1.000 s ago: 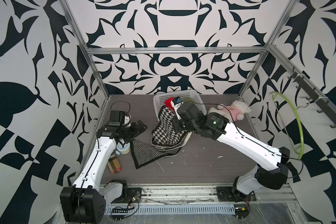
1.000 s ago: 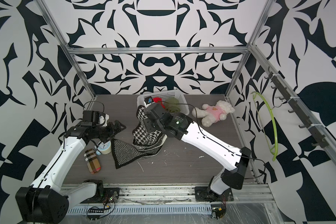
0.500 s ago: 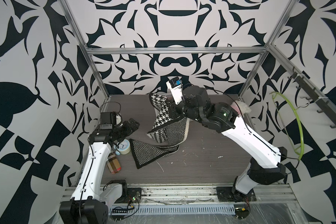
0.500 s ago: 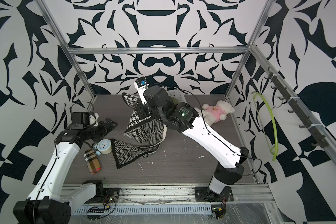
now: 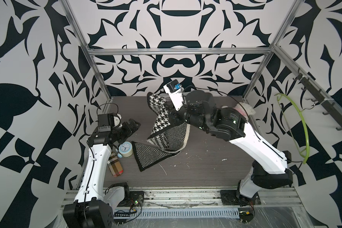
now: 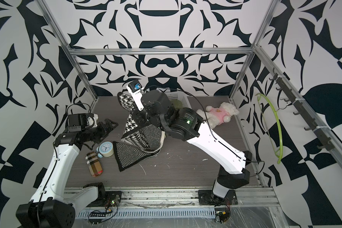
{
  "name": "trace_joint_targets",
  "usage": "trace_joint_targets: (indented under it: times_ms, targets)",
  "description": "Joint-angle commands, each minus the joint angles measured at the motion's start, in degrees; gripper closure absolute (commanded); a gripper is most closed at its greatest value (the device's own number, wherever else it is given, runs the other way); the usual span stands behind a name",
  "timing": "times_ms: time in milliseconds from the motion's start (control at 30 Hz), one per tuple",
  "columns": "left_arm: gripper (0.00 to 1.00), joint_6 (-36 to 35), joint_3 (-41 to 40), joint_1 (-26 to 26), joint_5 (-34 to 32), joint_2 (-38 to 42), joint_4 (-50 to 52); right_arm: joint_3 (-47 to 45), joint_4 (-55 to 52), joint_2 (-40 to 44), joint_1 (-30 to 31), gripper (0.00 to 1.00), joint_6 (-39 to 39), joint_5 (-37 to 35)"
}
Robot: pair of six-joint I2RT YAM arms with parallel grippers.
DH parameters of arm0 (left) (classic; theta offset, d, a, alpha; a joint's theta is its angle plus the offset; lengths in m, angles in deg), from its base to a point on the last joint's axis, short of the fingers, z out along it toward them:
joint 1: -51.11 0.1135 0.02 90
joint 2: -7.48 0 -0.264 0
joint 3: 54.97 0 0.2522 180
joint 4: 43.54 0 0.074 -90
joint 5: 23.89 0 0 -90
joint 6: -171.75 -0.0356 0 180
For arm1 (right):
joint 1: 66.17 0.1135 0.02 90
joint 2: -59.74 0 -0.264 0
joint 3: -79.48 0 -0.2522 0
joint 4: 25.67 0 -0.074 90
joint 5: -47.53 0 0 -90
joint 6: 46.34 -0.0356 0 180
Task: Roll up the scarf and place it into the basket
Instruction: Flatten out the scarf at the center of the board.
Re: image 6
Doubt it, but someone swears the green knitted scarf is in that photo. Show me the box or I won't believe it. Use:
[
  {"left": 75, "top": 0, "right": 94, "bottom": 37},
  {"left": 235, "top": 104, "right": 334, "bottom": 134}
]
[{"left": 171, "top": 99, "right": 183, "bottom": 109}]

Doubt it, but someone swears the black white houndstooth scarf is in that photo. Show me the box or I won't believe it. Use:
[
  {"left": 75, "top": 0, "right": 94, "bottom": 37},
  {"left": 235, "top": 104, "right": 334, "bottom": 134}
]
[{"left": 112, "top": 92, "right": 166, "bottom": 173}]

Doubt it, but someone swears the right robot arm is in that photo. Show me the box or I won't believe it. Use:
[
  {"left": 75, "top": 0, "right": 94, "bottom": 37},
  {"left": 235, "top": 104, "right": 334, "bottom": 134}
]
[{"left": 128, "top": 89, "right": 252, "bottom": 200}]

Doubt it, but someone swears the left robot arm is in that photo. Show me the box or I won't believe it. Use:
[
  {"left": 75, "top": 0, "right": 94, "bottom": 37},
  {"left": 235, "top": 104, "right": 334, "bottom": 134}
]
[{"left": 16, "top": 119, "right": 118, "bottom": 228}]

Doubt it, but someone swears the white plastic basket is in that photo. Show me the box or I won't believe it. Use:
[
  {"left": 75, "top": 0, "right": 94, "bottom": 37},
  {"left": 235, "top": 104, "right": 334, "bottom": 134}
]
[{"left": 165, "top": 91, "right": 192, "bottom": 108}]

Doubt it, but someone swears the light blue alarm clock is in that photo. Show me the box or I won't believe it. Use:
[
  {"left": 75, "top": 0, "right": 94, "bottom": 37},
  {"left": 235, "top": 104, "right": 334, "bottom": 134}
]
[{"left": 96, "top": 142, "right": 114, "bottom": 158}]

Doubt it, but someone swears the white teddy bear pink shirt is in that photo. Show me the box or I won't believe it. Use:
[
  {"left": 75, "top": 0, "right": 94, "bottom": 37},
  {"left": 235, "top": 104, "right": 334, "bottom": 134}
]
[{"left": 196, "top": 102, "right": 239, "bottom": 129}]

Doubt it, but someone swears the black connector hub left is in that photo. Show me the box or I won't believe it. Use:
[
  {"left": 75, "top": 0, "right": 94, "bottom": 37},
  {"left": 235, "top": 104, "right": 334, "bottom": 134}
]
[{"left": 87, "top": 210, "right": 107, "bottom": 219}]

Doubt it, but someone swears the black connector hub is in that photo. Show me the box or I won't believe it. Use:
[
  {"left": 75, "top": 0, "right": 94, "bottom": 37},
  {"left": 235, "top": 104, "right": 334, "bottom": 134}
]
[
  {"left": 214, "top": 211, "right": 230, "bottom": 224},
  {"left": 87, "top": 210, "right": 107, "bottom": 219}
]

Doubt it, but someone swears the black connector hub right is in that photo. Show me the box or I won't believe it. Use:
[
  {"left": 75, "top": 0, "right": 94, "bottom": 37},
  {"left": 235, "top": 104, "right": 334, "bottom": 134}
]
[{"left": 214, "top": 211, "right": 230, "bottom": 224}]

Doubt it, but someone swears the green clothes hanger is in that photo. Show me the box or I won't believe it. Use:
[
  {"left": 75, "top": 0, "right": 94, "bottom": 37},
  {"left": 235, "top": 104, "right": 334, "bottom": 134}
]
[{"left": 255, "top": 93, "right": 283, "bottom": 165}]

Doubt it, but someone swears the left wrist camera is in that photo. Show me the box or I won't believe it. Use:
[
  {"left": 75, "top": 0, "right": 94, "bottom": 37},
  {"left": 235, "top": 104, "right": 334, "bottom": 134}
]
[{"left": 67, "top": 113, "right": 98, "bottom": 132}]

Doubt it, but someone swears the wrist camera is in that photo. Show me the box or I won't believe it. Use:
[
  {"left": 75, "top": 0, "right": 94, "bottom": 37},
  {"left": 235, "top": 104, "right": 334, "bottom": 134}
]
[
  {"left": 67, "top": 113, "right": 98, "bottom": 132},
  {"left": 126, "top": 80, "right": 144, "bottom": 111}
]

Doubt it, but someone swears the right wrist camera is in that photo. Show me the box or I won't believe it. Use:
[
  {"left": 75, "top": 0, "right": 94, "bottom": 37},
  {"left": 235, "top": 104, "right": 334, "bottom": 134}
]
[{"left": 126, "top": 80, "right": 144, "bottom": 111}]

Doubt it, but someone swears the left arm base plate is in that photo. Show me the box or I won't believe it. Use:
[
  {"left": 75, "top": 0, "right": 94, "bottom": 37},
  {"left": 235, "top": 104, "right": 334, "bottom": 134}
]
[{"left": 98, "top": 191, "right": 123, "bottom": 207}]

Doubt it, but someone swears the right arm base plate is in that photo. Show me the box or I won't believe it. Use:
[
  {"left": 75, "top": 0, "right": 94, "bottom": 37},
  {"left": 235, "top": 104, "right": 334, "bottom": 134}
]
[{"left": 198, "top": 190, "right": 238, "bottom": 206}]

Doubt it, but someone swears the white slotted cable duct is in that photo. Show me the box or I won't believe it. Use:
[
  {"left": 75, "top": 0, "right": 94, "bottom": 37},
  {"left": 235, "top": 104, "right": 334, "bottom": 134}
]
[{"left": 76, "top": 208, "right": 216, "bottom": 220}]

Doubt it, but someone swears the grey wall hook rail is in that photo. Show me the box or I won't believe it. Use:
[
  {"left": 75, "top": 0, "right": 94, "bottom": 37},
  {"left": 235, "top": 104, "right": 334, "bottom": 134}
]
[{"left": 270, "top": 68, "right": 335, "bottom": 151}]

